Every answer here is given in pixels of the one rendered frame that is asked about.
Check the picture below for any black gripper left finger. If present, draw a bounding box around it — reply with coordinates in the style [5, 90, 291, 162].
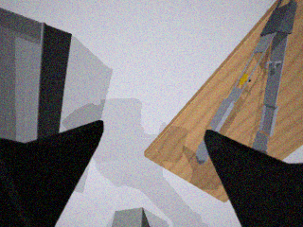
[0, 120, 104, 227]

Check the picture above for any light brown wooden board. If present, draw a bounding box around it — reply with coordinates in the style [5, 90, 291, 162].
[144, 0, 303, 203]

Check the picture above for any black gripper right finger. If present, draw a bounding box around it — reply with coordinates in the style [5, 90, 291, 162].
[204, 130, 303, 227]

